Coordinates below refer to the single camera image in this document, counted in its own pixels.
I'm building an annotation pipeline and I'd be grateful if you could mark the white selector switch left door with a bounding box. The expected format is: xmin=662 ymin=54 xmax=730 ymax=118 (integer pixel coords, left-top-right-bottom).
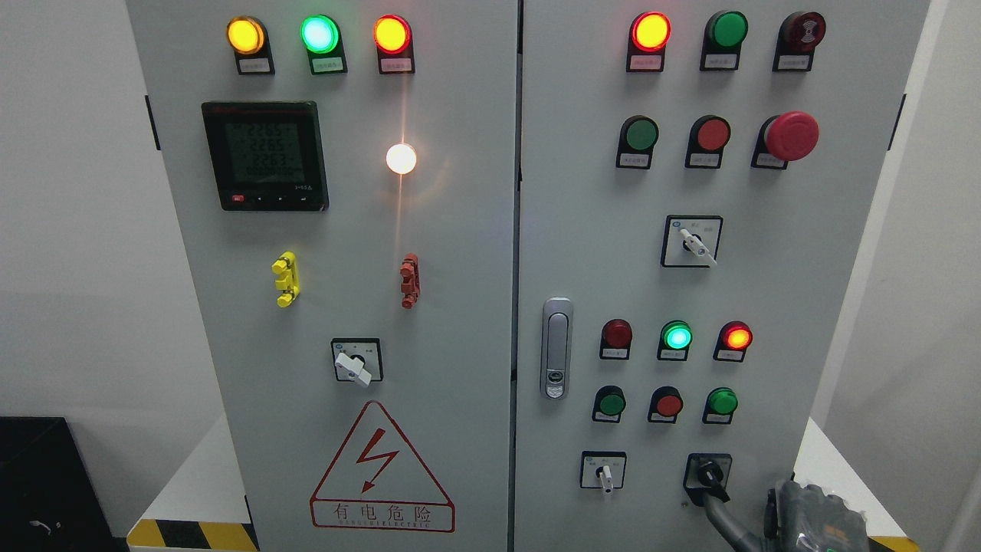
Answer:
xmin=330 ymin=338 xmax=383 ymax=388

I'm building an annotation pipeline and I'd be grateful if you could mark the green lit lamp middle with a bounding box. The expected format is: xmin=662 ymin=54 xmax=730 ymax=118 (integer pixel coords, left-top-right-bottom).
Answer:
xmin=658 ymin=319 xmax=693 ymax=361

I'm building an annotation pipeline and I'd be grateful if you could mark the white selector switch lower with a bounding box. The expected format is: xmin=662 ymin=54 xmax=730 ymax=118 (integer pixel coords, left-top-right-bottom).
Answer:
xmin=579 ymin=450 xmax=627 ymax=502

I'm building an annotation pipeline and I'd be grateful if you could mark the grey right cabinet door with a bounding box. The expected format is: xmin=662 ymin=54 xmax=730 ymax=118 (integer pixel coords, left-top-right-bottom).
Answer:
xmin=514 ymin=1 xmax=930 ymax=551

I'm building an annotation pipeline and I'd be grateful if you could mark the red lit lamp top right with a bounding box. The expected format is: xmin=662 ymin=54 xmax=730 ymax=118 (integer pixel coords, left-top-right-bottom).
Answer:
xmin=625 ymin=11 xmax=671 ymax=73

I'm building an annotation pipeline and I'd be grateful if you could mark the dark red buzzer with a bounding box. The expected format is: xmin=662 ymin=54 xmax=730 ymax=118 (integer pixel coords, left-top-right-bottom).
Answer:
xmin=772 ymin=11 xmax=827 ymax=72

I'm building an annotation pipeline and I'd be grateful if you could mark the green push button lower left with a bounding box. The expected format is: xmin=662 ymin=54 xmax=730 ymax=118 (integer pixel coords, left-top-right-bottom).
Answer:
xmin=592 ymin=385 xmax=626 ymax=423

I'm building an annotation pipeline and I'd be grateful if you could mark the grey cabinet door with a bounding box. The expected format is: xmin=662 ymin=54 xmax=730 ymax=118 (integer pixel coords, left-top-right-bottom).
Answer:
xmin=514 ymin=1 xmax=930 ymax=551
xmin=126 ymin=1 xmax=519 ymax=551

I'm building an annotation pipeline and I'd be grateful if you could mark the red emergency stop mushroom button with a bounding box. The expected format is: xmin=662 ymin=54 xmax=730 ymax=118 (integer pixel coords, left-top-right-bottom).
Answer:
xmin=751 ymin=110 xmax=820 ymax=170

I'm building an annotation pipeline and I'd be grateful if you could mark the yellow indicator lamp top left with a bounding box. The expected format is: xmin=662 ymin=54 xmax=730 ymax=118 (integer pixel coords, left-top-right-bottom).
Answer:
xmin=225 ymin=15 xmax=274 ymax=74

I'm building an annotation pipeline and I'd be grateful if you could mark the red terminal connector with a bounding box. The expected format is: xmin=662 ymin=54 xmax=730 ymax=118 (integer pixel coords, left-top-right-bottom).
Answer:
xmin=399 ymin=254 xmax=421 ymax=310

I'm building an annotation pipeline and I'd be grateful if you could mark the red push button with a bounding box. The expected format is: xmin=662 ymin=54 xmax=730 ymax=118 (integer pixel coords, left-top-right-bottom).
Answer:
xmin=684 ymin=114 xmax=731 ymax=170
xmin=647 ymin=386 xmax=684 ymax=424

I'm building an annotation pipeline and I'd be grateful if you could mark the green push button lower right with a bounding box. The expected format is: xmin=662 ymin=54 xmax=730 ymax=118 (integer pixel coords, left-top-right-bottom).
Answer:
xmin=702 ymin=387 xmax=739 ymax=424

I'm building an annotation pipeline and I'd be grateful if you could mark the white lit indicator lamp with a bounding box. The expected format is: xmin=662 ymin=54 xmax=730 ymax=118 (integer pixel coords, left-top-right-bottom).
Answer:
xmin=386 ymin=143 xmax=418 ymax=176

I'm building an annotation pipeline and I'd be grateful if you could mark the silver door latch handle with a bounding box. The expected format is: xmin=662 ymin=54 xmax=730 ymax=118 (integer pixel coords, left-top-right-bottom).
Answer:
xmin=540 ymin=297 xmax=573 ymax=399

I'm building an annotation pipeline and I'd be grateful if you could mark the red push button upper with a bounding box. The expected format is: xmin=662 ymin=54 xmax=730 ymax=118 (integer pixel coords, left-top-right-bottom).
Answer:
xmin=684 ymin=114 xmax=731 ymax=170

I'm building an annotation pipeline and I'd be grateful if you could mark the black rotary knob switch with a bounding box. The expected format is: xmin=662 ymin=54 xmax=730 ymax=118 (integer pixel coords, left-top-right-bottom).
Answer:
xmin=683 ymin=453 xmax=733 ymax=507

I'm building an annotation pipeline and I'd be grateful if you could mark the red lamp middle right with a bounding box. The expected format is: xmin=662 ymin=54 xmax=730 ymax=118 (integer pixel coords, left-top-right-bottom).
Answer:
xmin=714 ymin=320 xmax=753 ymax=363

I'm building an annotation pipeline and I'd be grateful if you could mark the green push button upper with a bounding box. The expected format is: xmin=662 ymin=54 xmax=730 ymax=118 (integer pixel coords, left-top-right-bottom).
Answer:
xmin=616 ymin=115 xmax=659 ymax=170

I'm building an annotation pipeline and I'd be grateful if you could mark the white selector switch upper right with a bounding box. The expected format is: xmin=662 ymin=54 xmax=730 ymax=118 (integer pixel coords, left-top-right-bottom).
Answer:
xmin=660 ymin=215 xmax=724 ymax=268

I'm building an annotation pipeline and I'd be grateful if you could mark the green indicator lamp top left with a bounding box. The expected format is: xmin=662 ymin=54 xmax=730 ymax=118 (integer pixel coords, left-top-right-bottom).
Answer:
xmin=299 ymin=14 xmax=347 ymax=74

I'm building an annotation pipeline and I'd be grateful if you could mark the black box lower left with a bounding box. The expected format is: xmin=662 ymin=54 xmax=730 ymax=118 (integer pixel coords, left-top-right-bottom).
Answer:
xmin=1 ymin=416 xmax=118 ymax=551

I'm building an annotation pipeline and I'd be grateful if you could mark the green lamp top right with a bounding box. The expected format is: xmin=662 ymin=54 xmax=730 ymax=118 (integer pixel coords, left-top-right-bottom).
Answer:
xmin=700 ymin=11 xmax=749 ymax=72

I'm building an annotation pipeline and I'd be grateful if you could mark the dark red lamp middle left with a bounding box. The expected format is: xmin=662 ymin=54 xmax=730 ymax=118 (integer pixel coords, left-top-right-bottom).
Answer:
xmin=599 ymin=319 xmax=633 ymax=360

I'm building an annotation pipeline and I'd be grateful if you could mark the black digital power meter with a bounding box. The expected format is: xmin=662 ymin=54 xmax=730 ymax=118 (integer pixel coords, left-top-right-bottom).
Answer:
xmin=201 ymin=100 xmax=330 ymax=211

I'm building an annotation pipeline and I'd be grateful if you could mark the red electric hazard warning sticker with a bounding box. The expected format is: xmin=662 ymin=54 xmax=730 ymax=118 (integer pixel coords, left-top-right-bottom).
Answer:
xmin=310 ymin=399 xmax=456 ymax=532

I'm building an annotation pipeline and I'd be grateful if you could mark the white selector switch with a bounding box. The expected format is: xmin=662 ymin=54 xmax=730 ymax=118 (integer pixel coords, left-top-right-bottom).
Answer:
xmin=660 ymin=215 xmax=724 ymax=268
xmin=579 ymin=450 xmax=627 ymax=502

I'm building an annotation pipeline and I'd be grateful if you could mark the green push button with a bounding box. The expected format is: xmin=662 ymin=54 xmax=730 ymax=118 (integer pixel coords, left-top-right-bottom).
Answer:
xmin=702 ymin=387 xmax=739 ymax=424
xmin=592 ymin=385 xmax=626 ymax=423
xmin=616 ymin=115 xmax=659 ymax=170

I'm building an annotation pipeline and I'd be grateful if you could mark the grey left cabinet door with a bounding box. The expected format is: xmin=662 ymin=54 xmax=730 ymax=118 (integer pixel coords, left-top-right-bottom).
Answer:
xmin=126 ymin=1 xmax=519 ymax=551

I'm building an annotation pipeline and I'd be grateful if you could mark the red lit lamp top left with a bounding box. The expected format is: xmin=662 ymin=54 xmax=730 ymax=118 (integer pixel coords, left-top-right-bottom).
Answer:
xmin=372 ymin=14 xmax=415 ymax=74

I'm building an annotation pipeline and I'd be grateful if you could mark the yellow terminal connector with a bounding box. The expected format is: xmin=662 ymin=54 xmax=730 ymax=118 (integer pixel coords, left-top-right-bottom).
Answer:
xmin=272 ymin=251 xmax=300 ymax=308

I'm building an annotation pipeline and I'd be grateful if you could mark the red push button lower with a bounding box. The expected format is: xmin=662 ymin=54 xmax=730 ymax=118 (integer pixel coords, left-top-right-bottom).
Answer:
xmin=647 ymin=386 xmax=684 ymax=424

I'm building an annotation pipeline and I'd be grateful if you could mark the red lit lamp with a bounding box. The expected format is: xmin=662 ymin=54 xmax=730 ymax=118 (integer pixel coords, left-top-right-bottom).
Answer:
xmin=625 ymin=11 xmax=671 ymax=73
xmin=372 ymin=14 xmax=415 ymax=74

